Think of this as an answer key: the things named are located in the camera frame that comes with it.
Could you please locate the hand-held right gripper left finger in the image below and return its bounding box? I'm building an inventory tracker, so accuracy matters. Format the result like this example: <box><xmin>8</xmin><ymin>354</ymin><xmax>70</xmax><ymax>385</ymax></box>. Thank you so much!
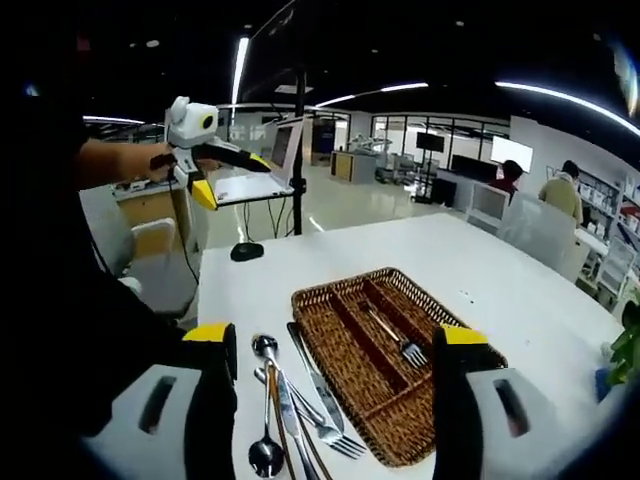
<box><xmin>82</xmin><ymin>322</ymin><xmax>239</xmax><ymax>480</ymax></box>

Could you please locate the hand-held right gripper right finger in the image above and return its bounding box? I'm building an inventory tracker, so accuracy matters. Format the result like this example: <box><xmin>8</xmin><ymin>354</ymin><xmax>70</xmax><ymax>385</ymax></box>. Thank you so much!
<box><xmin>432</xmin><ymin>323</ymin><xmax>584</xmax><ymax>480</ymax></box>

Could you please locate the silver fork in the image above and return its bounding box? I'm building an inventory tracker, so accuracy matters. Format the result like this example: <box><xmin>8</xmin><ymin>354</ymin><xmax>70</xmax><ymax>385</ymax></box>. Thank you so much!
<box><xmin>357</xmin><ymin>298</ymin><xmax>431</xmax><ymax>370</ymax></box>
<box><xmin>253</xmin><ymin>367</ymin><xmax>368</xmax><ymax>460</ymax></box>

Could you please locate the silver knife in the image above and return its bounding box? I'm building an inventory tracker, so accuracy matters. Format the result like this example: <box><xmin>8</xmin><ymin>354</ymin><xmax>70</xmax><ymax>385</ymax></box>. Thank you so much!
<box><xmin>286</xmin><ymin>321</ymin><xmax>346</xmax><ymax>434</ymax></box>
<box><xmin>269</xmin><ymin>367</ymin><xmax>321</xmax><ymax>480</ymax></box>

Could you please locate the brown wicker utensil storage basket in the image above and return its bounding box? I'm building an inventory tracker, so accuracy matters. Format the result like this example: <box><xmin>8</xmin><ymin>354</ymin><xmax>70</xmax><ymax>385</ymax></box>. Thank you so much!
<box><xmin>291</xmin><ymin>267</ymin><xmax>509</xmax><ymax>469</ymax></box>

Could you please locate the storage shelf with boxes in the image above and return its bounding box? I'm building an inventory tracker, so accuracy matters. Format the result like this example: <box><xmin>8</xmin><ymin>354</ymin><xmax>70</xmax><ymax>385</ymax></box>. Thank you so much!
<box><xmin>574</xmin><ymin>167</ymin><xmax>640</xmax><ymax>261</ymax></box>

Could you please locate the person's left hand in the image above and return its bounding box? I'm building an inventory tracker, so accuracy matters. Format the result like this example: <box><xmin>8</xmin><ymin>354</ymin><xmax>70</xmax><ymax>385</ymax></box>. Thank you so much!
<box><xmin>148</xmin><ymin>152</ymin><xmax>177</xmax><ymax>184</ymax></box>

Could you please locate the open laptop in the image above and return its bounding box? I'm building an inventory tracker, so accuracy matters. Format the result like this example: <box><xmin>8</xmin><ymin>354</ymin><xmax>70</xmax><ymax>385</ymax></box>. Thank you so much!
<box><xmin>212</xmin><ymin>115</ymin><xmax>305</xmax><ymax>206</ymax></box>

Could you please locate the wooden cabinet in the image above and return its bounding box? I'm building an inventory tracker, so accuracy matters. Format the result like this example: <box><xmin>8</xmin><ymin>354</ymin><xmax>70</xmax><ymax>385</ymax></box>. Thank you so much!
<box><xmin>329</xmin><ymin>149</ymin><xmax>376</xmax><ymax>184</ymax></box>
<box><xmin>117</xmin><ymin>184</ymin><xmax>194</xmax><ymax>256</ymax></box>

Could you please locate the thin brown stick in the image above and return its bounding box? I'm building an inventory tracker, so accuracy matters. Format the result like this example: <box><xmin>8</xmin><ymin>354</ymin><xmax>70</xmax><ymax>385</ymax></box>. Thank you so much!
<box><xmin>267</xmin><ymin>362</ymin><xmax>297</xmax><ymax>480</ymax></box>

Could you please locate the black stand pole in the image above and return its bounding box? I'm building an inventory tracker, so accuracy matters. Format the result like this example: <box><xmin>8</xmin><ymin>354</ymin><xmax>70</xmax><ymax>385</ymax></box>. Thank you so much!
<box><xmin>291</xmin><ymin>69</ymin><xmax>310</xmax><ymax>237</ymax></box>

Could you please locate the black computer mouse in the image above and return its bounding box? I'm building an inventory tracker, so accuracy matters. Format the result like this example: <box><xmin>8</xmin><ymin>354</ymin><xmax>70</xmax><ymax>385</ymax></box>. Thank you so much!
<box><xmin>229</xmin><ymin>242</ymin><xmax>265</xmax><ymax>262</ymax></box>

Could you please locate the ceiling light strip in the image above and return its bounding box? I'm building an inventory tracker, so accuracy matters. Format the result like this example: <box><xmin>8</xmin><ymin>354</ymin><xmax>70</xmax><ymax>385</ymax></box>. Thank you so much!
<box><xmin>314</xmin><ymin>82</ymin><xmax>430</xmax><ymax>109</ymax></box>
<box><xmin>494</xmin><ymin>80</ymin><xmax>640</xmax><ymax>139</ymax></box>
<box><xmin>231</xmin><ymin>37</ymin><xmax>250</xmax><ymax>104</ymax></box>

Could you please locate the white office chair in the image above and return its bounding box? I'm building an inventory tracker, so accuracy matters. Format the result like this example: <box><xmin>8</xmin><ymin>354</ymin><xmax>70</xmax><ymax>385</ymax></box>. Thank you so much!
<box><xmin>466</xmin><ymin>179</ymin><xmax>512</xmax><ymax>236</ymax></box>
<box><xmin>597</xmin><ymin>234</ymin><xmax>639</xmax><ymax>306</ymax></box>
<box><xmin>127</xmin><ymin>217</ymin><xmax>201</xmax><ymax>321</ymax></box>

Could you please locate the blue cloth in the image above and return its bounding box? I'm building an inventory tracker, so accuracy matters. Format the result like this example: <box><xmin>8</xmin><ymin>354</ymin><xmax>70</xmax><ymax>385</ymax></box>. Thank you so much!
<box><xmin>594</xmin><ymin>367</ymin><xmax>614</xmax><ymax>404</ymax></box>

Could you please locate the person's dark clothing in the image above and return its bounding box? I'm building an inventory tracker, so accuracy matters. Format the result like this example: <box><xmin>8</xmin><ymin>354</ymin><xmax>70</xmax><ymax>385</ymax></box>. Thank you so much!
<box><xmin>0</xmin><ymin>49</ymin><xmax>201</xmax><ymax>436</ymax></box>

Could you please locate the green potted plant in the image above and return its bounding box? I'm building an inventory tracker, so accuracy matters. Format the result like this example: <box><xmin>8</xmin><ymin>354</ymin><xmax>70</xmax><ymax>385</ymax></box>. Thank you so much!
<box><xmin>608</xmin><ymin>289</ymin><xmax>640</xmax><ymax>386</ymax></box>

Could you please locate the white display screen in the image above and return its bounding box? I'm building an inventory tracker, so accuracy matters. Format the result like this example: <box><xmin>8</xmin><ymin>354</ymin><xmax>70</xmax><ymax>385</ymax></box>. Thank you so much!
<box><xmin>490</xmin><ymin>135</ymin><xmax>535</xmax><ymax>174</ymax></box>

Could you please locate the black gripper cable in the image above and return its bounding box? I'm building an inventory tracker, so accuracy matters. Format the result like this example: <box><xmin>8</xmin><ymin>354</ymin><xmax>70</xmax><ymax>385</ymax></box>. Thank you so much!
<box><xmin>167</xmin><ymin>179</ymin><xmax>201</xmax><ymax>286</ymax></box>

